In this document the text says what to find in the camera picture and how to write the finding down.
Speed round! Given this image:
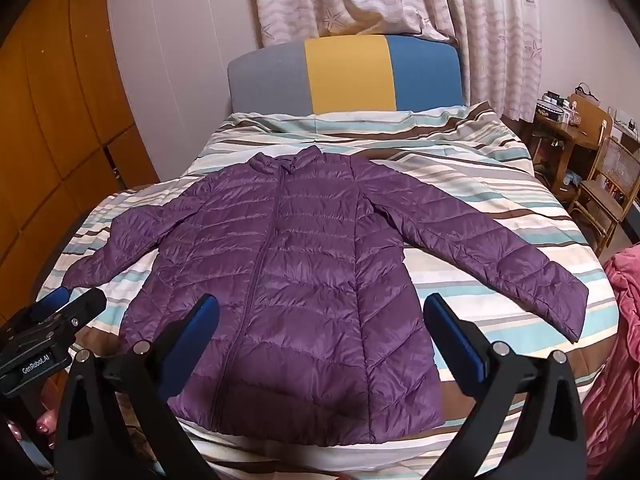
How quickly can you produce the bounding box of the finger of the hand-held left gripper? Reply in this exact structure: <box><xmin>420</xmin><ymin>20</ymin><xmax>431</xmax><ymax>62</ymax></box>
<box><xmin>47</xmin><ymin>288</ymin><xmax>108</xmax><ymax>333</ymax></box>
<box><xmin>32</xmin><ymin>287</ymin><xmax>72</xmax><ymax>314</ymax></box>

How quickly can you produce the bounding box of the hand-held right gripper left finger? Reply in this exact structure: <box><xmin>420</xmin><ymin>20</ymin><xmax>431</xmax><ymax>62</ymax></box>
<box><xmin>54</xmin><ymin>294</ymin><xmax>221</xmax><ymax>480</ymax></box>

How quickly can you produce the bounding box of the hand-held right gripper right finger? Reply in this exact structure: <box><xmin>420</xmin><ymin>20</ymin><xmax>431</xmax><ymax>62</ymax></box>
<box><xmin>423</xmin><ymin>292</ymin><xmax>586</xmax><ymax>480</ymax></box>

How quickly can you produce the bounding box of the purple down jacket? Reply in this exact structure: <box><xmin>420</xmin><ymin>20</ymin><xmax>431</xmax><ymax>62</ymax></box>
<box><xmin>62</xmin><ymin>145</ymin><xmax>590</xmax><ymax>446</ymax></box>

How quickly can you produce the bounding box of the person's left hand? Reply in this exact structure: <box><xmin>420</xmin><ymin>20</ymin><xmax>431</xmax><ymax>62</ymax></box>
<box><xmin>34</xmin><ymin>377</ymin><xmax>59</xmax><ymax>451</ymax></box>

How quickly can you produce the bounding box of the striped duvet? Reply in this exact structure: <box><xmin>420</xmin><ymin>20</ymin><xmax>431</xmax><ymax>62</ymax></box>
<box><xmin>30</xmin><ymin>102</ymin><xmax>618</xmax><ymax>480</ymax></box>

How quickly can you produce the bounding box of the pink cloth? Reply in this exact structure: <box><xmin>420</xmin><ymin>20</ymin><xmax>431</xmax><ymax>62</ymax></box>
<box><xmin>580</xmin><ymin>242</ymin><xmax>640</xmax><ymax>480</ymax></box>

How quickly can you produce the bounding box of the wooden wardrobe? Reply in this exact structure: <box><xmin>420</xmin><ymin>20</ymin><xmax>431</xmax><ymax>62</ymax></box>
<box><xmin>0</xmin><ymin>0</ymin><xmax>161</xmax><ymax>326</ymax></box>

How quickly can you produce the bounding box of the wooden rattan chair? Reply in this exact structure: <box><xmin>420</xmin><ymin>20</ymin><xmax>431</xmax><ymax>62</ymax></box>
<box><xmin>567</xmin><ymin>135</ymin><xmax>640</xmax><ymax>256</ymax></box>

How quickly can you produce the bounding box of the wooden desk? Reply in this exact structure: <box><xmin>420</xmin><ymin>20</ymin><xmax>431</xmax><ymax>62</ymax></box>
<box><xmin>530</xmin><ymin>105</ymin><xmax>608</xmax><ymax>196</ymax></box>

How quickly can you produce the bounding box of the rounded wooden board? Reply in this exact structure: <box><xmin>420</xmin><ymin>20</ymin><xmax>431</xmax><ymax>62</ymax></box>
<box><xmin>569</xmin><ymin>92</ymin><xmax>614</xmax><ymax>150</ymax></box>

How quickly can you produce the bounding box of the grey yellow blue headboard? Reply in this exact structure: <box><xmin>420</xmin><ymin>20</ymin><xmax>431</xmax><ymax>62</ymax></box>
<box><xmin>227</xmin><ymin>35</ymin><xmax>463</xmax><ymax>116</ymax></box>

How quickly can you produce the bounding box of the patterned white curtain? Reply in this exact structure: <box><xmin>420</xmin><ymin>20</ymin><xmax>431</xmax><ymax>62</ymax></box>
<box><xmin>250</xmin><ymin>0</ymin><xmax>543</xmax><ymax>123</ymax></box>

